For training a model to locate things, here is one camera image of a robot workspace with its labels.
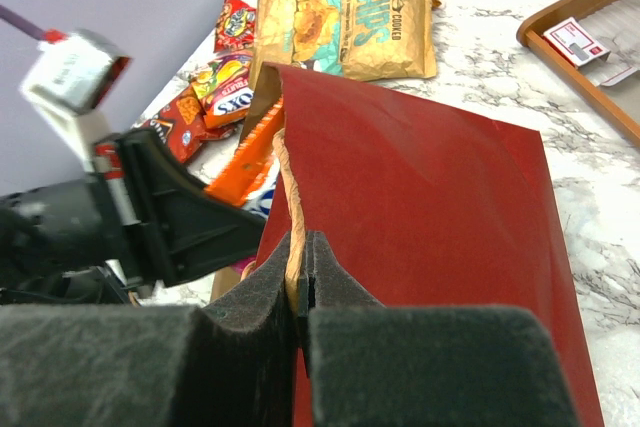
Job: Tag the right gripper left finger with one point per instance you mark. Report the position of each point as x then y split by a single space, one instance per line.
231 363

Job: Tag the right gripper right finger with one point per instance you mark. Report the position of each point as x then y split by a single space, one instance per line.
372 365

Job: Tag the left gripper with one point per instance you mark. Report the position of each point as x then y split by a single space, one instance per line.
182 234

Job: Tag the red doritos chip bag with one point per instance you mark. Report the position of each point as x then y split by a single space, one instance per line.
180 125

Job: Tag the colourful orange candy bag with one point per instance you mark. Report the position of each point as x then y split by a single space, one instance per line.
222 88

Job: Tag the red brown paper bag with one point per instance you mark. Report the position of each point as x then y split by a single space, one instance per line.
425 205

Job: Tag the red cheez-it snack bag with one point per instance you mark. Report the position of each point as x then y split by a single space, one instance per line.
235 26

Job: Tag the gold foil snack bag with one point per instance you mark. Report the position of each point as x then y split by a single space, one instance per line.
362 40

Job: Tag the red white small box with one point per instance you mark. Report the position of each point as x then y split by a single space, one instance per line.
574 43

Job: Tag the wooden shelf rack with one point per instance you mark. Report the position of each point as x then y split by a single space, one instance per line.
610 86

